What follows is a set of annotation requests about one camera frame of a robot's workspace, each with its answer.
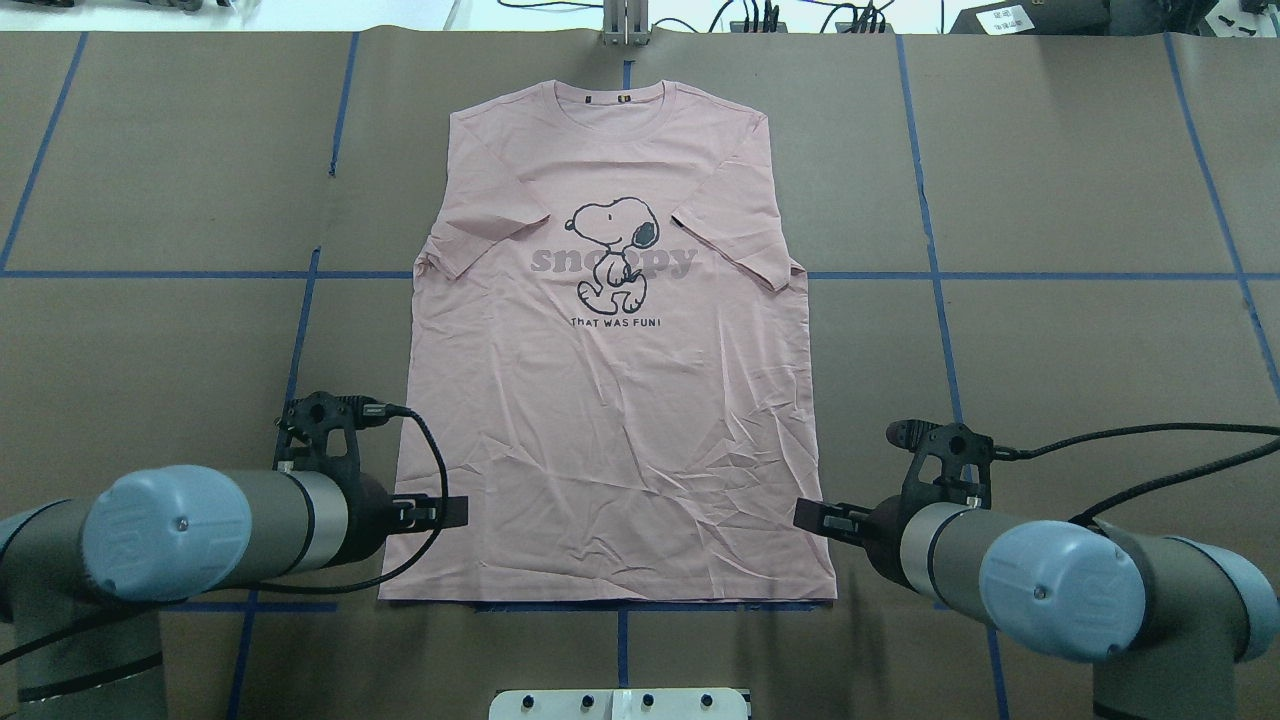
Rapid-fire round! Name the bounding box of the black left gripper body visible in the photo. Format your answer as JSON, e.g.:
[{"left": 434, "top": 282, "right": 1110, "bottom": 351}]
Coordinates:
[{"left": 340, "top": 471, "right": 396, "bottom": 561}]

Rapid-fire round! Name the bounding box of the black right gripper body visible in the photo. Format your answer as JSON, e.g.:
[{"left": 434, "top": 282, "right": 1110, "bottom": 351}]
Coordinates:
[{"left": 859, "top": 498, "right": 913, "bottom": 589}]

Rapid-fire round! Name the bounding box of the pink Snoopy t-shirt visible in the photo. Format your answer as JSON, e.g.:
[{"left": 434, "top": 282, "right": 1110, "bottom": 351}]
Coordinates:
[{"left": 379, "top": 79, "right": 837, "bottom": 603}]

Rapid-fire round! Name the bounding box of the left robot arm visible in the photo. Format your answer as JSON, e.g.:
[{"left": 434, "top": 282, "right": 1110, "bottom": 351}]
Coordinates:
[{"left": 3, "top": 465, "right": 468, "bottom": 719}]

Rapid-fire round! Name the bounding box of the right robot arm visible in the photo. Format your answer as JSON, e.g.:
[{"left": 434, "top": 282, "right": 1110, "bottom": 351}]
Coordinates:
[{"left": 794, "top": 497, "right": 1277, "bottom": 719}]

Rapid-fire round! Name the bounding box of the brown table mat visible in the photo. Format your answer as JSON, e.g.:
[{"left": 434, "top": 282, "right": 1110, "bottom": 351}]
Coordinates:
[{"left": 1, "top": 27, "right": 1277, "bottom": 719}]

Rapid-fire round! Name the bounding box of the black device with label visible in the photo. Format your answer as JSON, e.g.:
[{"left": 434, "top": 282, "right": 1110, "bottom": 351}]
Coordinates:
[{"left": 946, "top": 1, "right": 1216, "bottom": 37}]

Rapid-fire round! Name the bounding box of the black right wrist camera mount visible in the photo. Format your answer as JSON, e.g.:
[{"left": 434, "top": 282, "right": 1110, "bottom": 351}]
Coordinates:
[{"left": 884, "top": 419, "right": 995, "bottom": 518}]

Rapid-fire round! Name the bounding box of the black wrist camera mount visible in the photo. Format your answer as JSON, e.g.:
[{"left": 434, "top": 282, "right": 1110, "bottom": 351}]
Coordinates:
[
  {"left": 271, "top": 391, "right": 393, "bottom": 479},
  {"left": 884, "top": 419, "right": 995, "bottom": 518}
]

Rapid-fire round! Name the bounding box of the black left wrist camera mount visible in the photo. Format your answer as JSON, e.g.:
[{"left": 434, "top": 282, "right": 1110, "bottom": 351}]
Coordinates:
[{"left": 271, "top": 391, "right": 393, "bottom": 479}]

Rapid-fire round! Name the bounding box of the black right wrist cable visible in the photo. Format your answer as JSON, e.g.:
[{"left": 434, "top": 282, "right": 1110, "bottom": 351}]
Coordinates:
[{"left": 995, "top": 423, "right": 1280, "bottom": 528}]

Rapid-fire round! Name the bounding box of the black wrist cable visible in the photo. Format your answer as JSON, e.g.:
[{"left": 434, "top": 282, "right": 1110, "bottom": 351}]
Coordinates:
[
  {"left": 0, "top": 404, "right": 451, "bottom": 666},
  {"left": 995, "top": 423, "right": 1280, "bottom": 528}
]

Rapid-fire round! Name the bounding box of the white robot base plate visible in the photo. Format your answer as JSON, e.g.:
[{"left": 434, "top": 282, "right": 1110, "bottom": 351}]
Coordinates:
[{"left": 488, "top": 687, "right": 753, "bottom": 719}]

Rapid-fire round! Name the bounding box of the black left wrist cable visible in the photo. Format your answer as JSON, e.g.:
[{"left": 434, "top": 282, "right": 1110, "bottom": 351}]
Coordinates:
[{"left": 0, "top": 404, "right": 451, "bottom": 666}]

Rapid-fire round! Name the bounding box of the black cable bundle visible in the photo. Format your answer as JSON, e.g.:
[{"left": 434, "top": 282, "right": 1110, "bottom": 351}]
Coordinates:
[{"left": 497, "top": 0, "right": 946, "bottom": 35}]

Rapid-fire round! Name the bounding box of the grey aluminium camera post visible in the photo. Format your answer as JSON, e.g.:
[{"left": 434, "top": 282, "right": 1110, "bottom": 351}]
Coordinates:
[{"left": 600, "top": 0, "right": 652, "bottom": 47}]

